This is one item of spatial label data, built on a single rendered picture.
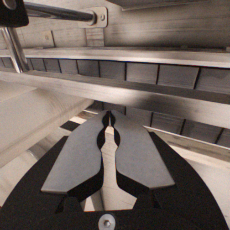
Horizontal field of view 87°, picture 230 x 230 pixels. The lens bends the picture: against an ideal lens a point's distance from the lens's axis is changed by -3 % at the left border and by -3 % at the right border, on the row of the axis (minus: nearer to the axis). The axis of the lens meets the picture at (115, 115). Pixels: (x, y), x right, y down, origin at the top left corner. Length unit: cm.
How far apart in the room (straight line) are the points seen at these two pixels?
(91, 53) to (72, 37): 9
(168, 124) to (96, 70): 12
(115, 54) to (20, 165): 42
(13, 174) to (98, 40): 42
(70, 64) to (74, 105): 7
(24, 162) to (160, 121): 42
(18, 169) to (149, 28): 47
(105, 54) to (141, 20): 7
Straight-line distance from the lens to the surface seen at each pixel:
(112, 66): 17
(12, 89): 24
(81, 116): 19
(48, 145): 45
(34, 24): 35
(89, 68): 19
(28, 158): 49
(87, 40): 25
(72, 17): 20
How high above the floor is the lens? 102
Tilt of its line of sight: 48 degrees down
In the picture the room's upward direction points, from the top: 136 degrees counter-clockwise
